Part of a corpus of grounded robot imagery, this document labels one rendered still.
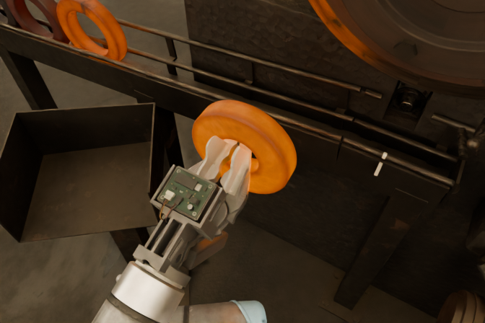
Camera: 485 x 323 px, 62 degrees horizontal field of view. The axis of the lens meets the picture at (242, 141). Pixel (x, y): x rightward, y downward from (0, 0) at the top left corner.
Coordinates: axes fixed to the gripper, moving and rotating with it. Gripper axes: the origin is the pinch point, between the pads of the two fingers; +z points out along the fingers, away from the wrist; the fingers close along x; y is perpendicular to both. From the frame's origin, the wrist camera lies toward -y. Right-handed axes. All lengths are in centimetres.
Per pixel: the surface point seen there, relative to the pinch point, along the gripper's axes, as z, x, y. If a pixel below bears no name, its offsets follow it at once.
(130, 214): -15.0, 19.5, -20.0
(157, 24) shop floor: 79, 114, -106
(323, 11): 20.5, -2.9, 5.5
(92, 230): -20.8, 23.9, -18.9
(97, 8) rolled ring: 19, 49, -12
